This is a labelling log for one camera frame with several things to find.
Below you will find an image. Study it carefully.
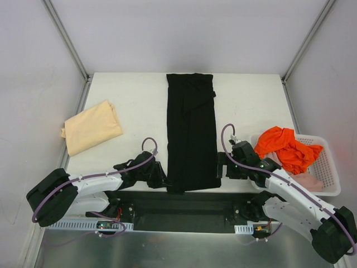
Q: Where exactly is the black t shirt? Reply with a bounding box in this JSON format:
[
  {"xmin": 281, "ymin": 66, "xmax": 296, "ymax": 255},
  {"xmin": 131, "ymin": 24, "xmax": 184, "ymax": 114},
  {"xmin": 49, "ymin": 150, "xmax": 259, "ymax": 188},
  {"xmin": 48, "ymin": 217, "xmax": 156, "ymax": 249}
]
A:
[{"xmin": 166, "ymin": 73, "xmax": 221, "ymax": 194}]

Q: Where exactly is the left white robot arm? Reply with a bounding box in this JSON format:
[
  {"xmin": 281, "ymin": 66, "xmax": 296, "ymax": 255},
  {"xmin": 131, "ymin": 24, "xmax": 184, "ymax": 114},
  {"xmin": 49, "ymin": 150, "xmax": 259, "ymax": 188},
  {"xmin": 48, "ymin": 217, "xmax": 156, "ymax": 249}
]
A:
[{"xmin": 26, "ymin": 151, "xmax": 168, "ymax": 227}]

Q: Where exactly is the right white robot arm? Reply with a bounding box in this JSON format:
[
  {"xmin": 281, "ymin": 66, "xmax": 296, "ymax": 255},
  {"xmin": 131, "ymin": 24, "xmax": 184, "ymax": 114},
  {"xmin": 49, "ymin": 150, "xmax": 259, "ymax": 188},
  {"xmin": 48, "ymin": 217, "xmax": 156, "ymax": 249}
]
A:
[{"xmin": 218, "ymin": 138, "xmax": 356, "ymax": 264}]

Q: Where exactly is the orange t shirt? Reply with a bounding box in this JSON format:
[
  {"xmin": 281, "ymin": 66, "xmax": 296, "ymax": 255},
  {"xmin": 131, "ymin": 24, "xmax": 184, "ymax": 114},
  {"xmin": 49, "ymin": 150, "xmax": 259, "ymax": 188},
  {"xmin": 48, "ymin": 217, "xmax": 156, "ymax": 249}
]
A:
[{"xmin": 254, "ymin": 126, "xmax": 324, "ymax": 175}]

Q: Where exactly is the pink garment in basket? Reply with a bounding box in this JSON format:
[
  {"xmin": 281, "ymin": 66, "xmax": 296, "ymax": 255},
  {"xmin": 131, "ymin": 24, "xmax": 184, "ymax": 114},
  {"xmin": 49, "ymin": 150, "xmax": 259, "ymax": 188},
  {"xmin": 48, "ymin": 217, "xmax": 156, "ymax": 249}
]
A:
[{"xmin": 264, "ymin": 152, "xmax": 324, "ymax": 192}]

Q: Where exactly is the folded beige t shirt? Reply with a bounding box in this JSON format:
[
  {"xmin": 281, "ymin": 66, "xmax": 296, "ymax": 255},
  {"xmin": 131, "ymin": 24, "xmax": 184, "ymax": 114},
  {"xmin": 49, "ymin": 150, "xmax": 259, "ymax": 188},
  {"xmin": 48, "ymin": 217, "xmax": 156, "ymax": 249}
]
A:
[{"xmin": 61, "ymin": 100, "xmax": 123, "ymax": 157}]

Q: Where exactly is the white plastic basket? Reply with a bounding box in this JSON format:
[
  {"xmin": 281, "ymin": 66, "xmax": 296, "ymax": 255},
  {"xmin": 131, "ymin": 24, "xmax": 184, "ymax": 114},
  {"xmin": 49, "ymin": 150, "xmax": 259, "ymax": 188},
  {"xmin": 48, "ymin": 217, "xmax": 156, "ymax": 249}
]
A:
[{"xmin": 249, "ymin": 133, "xmax": 342, "ymax": 197}]

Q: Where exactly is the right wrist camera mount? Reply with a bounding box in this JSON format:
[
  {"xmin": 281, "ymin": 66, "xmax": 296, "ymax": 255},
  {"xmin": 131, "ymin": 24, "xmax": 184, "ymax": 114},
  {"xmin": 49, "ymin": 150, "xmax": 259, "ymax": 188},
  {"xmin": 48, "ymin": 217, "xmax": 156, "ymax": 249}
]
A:
[{"xmin": 229, "ymin": 135, "xmax": 242, "ymax": 146}]

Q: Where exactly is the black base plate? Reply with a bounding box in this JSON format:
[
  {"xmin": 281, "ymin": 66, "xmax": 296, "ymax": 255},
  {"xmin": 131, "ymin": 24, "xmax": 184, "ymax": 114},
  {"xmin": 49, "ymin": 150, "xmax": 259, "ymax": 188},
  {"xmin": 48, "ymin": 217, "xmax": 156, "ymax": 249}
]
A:
[{"xmin": 101, "ymin": 190, "xmax": 275, "ymax": 233}]

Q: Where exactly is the aluminium front rail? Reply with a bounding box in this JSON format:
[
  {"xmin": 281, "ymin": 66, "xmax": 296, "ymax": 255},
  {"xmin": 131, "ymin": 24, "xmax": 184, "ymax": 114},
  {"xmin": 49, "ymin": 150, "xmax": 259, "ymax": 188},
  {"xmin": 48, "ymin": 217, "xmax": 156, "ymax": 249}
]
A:
[{"xmin": 34, "ymin": 196, "xmax": 335, "ymax": 224}]

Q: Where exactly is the right slotted cable duct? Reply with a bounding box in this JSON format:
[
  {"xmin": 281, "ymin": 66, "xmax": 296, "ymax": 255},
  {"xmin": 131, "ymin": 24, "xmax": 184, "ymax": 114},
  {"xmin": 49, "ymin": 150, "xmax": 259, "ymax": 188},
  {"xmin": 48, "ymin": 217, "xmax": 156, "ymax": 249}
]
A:
[{"xmin": 234, "ymin": 224, "xmax": 254, "ymax": 235}]

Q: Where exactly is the slotted cable duct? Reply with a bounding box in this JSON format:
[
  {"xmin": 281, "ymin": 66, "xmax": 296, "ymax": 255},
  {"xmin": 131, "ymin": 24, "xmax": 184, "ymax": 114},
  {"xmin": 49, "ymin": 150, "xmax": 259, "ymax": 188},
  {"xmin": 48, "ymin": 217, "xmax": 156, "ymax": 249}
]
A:
[
  {"xmin": 234, "ymin": 224, "xmax": 254, "ymax": 235},
  {"xmin": 47, "ymin": 219, "xmax": 134, "ymax": 232}
]

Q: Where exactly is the left slotted cable duct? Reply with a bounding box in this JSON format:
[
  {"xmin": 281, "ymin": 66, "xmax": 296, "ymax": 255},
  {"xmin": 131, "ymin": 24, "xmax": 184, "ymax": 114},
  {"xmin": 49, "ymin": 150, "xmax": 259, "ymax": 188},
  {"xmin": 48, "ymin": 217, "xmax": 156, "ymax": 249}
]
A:
[{"xmin": 47, "ymin": 219, "xmax": 134, "ymax": 232}]

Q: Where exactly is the right aluminium frame post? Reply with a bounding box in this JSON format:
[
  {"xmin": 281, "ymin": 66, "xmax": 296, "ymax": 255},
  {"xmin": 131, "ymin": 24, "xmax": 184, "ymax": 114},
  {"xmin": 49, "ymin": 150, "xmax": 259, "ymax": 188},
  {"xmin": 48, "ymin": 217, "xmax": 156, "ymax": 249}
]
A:
[{"xmin": 281, "ymin": 0, "xmax": 337, "ymax": 85}]

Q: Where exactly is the aluminium frame post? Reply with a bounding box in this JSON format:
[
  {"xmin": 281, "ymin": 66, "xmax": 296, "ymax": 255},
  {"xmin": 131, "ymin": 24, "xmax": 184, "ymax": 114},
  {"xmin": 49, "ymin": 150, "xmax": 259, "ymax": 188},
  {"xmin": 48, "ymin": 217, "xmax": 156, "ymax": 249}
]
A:
[
  {"xmin": 41, "ymin": 0, "xmax": 90, "ymax": 82},
  {"xmin": 281, "ymin": 0, "xmax": 337, "ymax": 85}
]

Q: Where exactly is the left aluminium frame post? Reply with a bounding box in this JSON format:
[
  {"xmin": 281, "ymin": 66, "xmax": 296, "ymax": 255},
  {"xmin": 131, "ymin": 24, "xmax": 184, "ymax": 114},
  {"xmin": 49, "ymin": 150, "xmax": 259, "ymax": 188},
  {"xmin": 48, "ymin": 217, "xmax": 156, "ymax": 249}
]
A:
[{"xmin": 41, "ymin": 0, "xmax": 90, "ymax": 82}]

